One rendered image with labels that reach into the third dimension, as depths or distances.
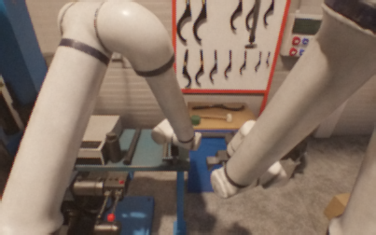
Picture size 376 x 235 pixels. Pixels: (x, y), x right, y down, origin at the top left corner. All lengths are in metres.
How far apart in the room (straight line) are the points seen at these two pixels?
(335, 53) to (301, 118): 0.10
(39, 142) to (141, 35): 0.31
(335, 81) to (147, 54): 0.34
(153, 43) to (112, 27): 0.09
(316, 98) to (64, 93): 0.47
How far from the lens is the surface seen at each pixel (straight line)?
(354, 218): 0.50
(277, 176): 0.64
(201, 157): 1.99
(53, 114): 0.48
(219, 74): 2.79
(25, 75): 1.43
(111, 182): 1.23
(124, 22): 0.44
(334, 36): 0.28
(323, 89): 0.30
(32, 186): 0.51
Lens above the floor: 1.89
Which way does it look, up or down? 30 degrees down
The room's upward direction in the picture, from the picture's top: 2 degrees clockwise
